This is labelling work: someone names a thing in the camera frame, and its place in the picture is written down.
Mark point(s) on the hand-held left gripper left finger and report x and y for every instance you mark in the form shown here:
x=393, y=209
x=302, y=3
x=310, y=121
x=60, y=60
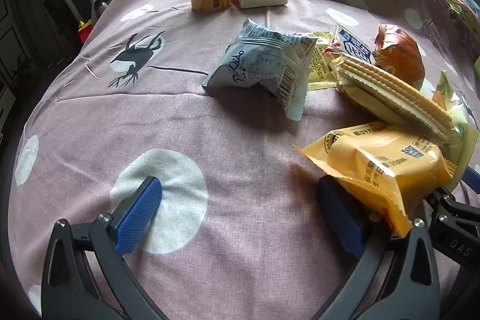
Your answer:
x=138, y=218

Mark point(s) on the pink dotted deer bedsheet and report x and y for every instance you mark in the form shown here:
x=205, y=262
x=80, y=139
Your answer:
x=112, y=110

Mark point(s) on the grey snack packet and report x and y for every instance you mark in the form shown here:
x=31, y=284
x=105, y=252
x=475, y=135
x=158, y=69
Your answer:
x=258, y=61

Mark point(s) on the orange snack packet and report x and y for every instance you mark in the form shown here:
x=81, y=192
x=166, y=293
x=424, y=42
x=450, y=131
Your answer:
x=401, y=57

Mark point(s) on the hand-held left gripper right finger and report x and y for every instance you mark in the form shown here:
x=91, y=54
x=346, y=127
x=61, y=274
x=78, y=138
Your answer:
x=339, y=222

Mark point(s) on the white red blue snack packet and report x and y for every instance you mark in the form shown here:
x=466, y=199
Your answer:
x=352, y=44

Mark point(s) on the yellow snack packet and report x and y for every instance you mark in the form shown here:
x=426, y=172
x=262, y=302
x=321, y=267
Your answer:
x=375, y=162
x=318, y=69

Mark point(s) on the pile of folded clothes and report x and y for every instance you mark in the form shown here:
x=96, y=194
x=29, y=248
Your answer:
x=461, y=16

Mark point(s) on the wafer biscuit packet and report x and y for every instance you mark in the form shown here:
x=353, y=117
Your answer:
x=386, y=84

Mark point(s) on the green cardboard box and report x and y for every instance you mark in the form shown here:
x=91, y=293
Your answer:
x=444, y=87

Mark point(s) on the flat yellow snack packet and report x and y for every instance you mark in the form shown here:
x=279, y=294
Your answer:
x=318, y=69

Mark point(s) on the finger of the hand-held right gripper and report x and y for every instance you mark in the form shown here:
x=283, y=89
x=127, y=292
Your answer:
x=473, y=174
x=453, y=226

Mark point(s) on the red cardboard box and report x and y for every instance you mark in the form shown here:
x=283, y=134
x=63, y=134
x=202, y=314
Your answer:
x=84, y=32

